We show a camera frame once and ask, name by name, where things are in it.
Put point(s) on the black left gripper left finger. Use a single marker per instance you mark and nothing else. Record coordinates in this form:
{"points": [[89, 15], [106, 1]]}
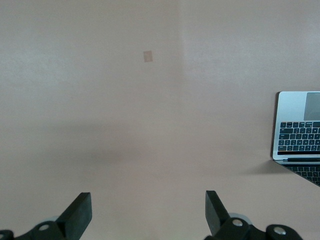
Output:
{"points": [[75, 220]]}

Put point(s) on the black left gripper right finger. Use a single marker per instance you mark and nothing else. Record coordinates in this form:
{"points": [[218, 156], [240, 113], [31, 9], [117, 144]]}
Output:
{"points": [[220, 225]]}

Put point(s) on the silver laptop with black keyboard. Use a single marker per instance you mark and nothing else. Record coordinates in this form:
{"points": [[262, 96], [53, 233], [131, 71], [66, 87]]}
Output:
{"points": [[291, 107]]}

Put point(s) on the small brown tape patch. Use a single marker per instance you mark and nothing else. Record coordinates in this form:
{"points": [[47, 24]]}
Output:
{"points": [[147, 56]]}

